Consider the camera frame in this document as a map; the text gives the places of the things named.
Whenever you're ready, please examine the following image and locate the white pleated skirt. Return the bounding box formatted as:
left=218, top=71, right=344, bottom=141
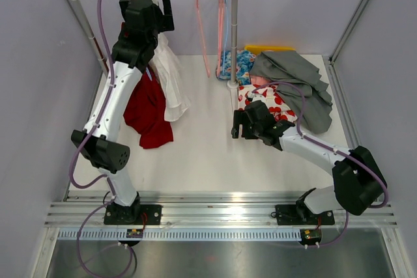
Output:
left=151, top=33, right=190, bottom=122

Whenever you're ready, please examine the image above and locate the pink skirt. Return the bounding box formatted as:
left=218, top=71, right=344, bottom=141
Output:
left=250, top=76, right=270, bottom=86

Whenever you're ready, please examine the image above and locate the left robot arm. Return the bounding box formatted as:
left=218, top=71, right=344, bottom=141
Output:
left=71, top=0, right=175, bottom=225

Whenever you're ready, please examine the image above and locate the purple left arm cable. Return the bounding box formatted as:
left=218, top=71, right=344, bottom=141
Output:
left=68, top=0, right=131, bottom=189

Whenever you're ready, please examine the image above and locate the yellow plastic bin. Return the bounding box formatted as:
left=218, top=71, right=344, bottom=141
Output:
left=244, top=45, right=295, bottom=55

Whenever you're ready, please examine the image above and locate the red poppy print skirt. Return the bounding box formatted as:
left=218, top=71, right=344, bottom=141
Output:
left=238, top=85, right=297, bottom=122

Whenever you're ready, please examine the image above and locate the dark red skirt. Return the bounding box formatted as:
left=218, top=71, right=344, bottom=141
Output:
left=123, top=57, right=173, bottom=149

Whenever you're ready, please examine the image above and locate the blue floral skirt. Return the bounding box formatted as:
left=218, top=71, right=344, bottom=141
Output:
left=215, top=49, right=257, bottom=86

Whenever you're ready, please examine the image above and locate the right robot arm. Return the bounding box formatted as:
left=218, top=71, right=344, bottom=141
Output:
left=231, top=100, right=388, bottom=225

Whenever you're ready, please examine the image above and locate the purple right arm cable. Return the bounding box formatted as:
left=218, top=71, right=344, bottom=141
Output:
left=249, top=81, right=389, bottom=209

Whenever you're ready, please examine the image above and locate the pink wire hanger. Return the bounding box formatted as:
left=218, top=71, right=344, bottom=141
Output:
left=216, top=0, right=224, bottom=77

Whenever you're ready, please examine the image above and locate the grey skirt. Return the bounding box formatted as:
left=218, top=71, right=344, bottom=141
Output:
left=250, top=50, right=333, bottom=134

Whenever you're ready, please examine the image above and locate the blue wire hanger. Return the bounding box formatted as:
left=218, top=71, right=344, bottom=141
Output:
left=222, top=0, right=229, bottom=68

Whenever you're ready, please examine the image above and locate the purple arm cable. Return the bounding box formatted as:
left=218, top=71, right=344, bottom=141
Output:
left=68, top=0, right=131, bottom=189
left=249, top=81, right=389, bottom=209

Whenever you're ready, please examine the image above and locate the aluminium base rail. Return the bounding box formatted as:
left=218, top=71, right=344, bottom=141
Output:
left=44, top=189, right=398, bottom=243

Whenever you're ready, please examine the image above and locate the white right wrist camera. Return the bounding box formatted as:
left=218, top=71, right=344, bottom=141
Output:
left=246, top=91, right=267, bottom=103

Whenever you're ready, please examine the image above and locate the pink hanger of grey skirt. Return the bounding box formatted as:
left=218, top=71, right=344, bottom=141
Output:
left=195, top=0, right=211, bottom=78

